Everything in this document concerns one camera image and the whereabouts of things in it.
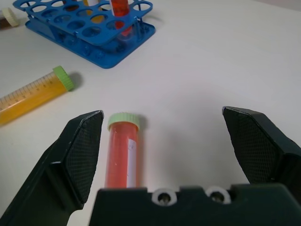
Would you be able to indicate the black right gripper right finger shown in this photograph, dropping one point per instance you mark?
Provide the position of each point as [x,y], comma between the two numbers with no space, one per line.
[263,146]

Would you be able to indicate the red tube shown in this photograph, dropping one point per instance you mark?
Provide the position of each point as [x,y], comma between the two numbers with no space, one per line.
[121,14]
[122,153]

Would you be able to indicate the brown tube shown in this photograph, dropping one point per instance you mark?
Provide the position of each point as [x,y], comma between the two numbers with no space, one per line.
[7,18]

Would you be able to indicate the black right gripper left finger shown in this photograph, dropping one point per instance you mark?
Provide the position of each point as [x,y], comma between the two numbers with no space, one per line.
[70,164]

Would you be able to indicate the blue tube rack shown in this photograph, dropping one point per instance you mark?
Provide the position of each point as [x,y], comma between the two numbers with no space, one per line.
[90,30]

